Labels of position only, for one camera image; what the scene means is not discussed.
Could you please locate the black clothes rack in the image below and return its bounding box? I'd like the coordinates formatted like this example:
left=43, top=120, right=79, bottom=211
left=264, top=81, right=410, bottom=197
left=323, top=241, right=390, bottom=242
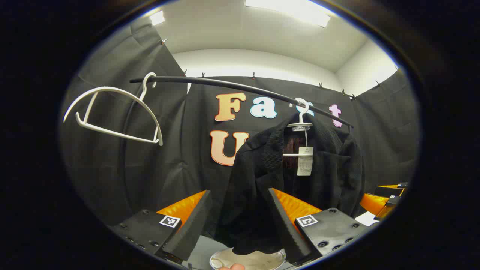
left=120, top=75, right=355, bottom=210

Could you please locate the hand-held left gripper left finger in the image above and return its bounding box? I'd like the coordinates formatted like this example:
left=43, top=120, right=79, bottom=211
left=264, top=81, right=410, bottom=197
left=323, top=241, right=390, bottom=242
left=109, top=189, right=213, bottom=262

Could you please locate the empty white plastic hanger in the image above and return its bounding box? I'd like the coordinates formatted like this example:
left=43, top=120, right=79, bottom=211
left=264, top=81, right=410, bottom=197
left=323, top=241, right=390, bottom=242
left=63, top=72, right=164, bottom=147

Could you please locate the black knit jacket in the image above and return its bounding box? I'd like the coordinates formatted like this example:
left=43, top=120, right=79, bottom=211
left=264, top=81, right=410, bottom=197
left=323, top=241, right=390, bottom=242
left=216, top=112, right=366, bottom=255

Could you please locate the white laundry hamper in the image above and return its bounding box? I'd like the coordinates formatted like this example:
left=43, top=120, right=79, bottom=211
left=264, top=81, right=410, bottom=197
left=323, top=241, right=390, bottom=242
left=209, top=247, right=287, bottom=270

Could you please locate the small ceiling light panel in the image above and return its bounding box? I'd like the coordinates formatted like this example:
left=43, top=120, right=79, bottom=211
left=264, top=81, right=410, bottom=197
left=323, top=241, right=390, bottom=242
left=149, top=10, right=166, bottom=26

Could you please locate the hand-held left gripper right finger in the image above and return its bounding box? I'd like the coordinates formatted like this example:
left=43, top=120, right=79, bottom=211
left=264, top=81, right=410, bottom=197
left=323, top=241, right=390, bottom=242
left=267, top=187, right=371, bottom=266

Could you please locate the white paper garment tag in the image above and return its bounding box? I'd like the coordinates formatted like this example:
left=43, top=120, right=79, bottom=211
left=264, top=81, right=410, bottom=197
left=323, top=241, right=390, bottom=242
left=297, top=146, right=314, bottom=177

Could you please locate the large ceiling light panel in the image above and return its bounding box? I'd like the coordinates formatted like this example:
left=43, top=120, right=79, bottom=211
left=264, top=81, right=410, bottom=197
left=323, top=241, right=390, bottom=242
left=245, top=0, right=331, bottom=28

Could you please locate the black backdrop cloth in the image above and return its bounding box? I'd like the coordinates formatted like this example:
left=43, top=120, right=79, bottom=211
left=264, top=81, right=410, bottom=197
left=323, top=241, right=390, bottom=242
left=58, top=15, right=420, bottom=240

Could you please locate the row of backdrop clips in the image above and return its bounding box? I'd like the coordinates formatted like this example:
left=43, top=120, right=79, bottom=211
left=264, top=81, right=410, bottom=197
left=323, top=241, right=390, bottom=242
left=160, top=37, right=382, bottom=101

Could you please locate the white hanger with label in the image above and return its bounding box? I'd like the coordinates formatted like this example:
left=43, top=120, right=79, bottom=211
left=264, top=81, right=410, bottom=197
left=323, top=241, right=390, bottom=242
left=283, top=98, right=314, bottom=157

